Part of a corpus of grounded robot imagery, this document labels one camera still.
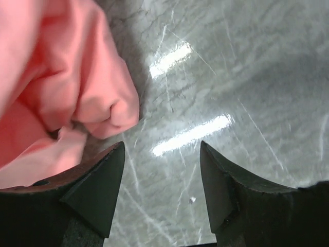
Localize pink t-shirt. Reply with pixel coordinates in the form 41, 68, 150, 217
1, 1, 139, 188

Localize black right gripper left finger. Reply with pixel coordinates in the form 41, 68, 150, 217
1, 142, 125, 246

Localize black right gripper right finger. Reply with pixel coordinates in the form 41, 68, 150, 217
200, 142, 328, 246

